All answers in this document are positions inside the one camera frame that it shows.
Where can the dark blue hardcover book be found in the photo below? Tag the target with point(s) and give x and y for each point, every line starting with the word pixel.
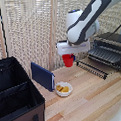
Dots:
pixel 42 76

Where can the bamboo slat folding screen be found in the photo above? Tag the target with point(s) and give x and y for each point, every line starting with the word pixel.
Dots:
pixel 28 31

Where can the red plastic cup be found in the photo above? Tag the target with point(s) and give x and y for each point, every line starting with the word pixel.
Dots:
pixel 68 61

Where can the ribbed metal oven tray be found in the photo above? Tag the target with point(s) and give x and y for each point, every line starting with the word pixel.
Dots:
pixel 106 55

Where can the white black Franka robot arm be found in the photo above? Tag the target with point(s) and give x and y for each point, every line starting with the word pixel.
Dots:
pixel 85 19

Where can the white ceramic bowl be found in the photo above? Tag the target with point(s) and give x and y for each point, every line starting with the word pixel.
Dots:
pixel 64 93

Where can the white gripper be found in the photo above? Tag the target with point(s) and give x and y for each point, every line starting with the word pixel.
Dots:
pixel 72 48

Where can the black fabric storage box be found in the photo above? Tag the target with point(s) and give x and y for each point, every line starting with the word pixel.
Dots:
pixel 14 98

